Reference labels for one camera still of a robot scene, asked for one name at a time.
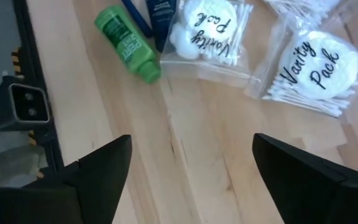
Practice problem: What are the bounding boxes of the vanity pack zip bag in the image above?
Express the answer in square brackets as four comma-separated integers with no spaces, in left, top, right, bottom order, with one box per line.
[264,0,357,22]
[160,0,260,88]
[244,18,358,125]

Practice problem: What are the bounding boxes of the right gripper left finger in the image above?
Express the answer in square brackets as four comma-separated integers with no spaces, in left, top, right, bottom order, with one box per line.
[0,134,133,224]

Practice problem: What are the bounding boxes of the blue disposable razor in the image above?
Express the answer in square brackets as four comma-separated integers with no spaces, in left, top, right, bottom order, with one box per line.
[121,0,154,39]

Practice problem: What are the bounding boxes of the dark blue shave butter tube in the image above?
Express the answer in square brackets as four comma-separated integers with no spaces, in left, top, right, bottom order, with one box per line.
[145,0,179,53]

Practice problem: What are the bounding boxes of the black table-level camera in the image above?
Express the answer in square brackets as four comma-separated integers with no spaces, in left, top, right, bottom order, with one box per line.
[0,75,52,132]

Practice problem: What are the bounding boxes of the black aluminium rig frame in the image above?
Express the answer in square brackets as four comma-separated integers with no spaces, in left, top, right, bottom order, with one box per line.
[11,0,65,180]

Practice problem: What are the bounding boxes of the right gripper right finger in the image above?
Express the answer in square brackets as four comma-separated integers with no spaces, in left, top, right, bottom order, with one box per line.
[252,133,358,224]

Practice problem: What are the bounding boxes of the green travel shampoo bottle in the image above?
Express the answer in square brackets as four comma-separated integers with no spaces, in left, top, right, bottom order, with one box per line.
[94,4,162,85]

